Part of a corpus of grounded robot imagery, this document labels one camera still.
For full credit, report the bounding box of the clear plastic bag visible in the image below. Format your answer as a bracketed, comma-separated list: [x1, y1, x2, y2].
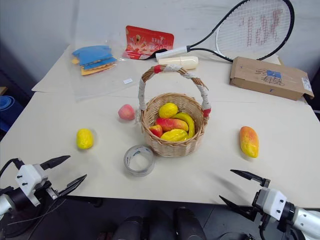
[68, 37, 141, 103]

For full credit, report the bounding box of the cream plastic cylinder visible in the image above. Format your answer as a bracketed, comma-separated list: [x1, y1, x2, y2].
[158, 56, 199, 70]

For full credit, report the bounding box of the yellow banana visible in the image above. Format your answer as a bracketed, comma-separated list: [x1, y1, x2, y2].
[171, 112, 196, 139]

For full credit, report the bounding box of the oval yellow lemon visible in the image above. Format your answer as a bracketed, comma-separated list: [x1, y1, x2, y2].
[76, 128, 94, 150]

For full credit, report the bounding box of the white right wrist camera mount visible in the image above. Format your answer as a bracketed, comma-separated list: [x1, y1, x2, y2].
[252, 187, 288, 221]

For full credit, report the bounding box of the yellow foam cutout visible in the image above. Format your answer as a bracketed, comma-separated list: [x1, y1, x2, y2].
[71, 57, 117, 77]

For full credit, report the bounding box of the round yellow lemon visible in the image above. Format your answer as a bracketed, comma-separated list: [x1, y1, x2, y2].
[158, 102, 179, 119]

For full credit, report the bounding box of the clear tape roll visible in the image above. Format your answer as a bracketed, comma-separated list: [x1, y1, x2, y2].
[123, 144, 155, 178]

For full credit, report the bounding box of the blue foam cutout stack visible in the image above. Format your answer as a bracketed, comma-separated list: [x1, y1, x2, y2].
[72, 44, 118, 71]

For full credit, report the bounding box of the blue rolled mat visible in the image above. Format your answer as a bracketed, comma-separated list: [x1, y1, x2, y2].
[0, 95, 17, 132]

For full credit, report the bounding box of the glossy yellow mango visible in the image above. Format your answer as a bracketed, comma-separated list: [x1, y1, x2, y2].
[160, 128, 189, 143]

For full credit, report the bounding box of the wicker basket with handle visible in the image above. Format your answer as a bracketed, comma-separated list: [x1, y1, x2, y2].
[134, 64, 213, 158]

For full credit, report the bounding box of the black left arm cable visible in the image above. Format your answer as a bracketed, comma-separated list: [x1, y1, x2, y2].
[0, 157, 26, 177]

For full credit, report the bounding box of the dark rounded shape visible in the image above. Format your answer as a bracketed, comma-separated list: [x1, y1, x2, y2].
[173, 206, 207, 240]
[117, 215, 151, 240]

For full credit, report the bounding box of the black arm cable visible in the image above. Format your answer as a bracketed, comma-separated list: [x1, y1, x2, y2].
[0, 157, 26, 177]
[258, 217, 267, 240]

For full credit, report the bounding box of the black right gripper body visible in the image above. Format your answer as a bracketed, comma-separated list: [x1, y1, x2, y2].
[251, 178, 272, 226]

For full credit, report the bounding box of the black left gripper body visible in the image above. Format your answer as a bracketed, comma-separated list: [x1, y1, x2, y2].
[37, 163, 62, 201]

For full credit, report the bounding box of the brown cardboard box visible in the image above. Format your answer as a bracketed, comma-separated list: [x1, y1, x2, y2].
[229, 56, 315, 101]

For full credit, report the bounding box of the orange and yellow mango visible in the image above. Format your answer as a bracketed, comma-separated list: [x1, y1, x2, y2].
[239, 126, 260, 159]

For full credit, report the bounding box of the black and white tennis racket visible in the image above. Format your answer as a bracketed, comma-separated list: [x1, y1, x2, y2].
[155, 0, 296, 62]

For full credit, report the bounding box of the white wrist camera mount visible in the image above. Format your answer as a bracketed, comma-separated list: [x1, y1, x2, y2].
[252, 187, 288, 221]
[15, 164, 49, 207]

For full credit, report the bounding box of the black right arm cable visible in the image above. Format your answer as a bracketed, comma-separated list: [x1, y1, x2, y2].
[258, 217, 267, 240]

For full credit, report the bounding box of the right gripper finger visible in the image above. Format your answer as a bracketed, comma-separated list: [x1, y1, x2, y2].
[229, 169, 264, 187]
[219, 194, 256, 221]

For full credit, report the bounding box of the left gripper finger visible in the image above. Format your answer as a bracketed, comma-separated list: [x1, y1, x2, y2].
[39, 155, 72, 171]
[57, 174, 88, 198]

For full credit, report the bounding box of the pink peach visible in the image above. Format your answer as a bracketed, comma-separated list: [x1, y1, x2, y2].
[117, 104, 136, 122]

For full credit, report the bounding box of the red printed packet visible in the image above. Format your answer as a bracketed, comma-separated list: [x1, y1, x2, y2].
[121, 25, 175, 61]

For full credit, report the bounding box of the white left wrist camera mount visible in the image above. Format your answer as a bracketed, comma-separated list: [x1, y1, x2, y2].
[15, 164, 49, 207]

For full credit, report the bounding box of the small red apple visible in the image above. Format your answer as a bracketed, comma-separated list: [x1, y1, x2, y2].
[149, 124, 164, 138]

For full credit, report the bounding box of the red and yellow mango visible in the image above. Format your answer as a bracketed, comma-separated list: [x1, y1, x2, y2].
[155, 117, 190, 133]

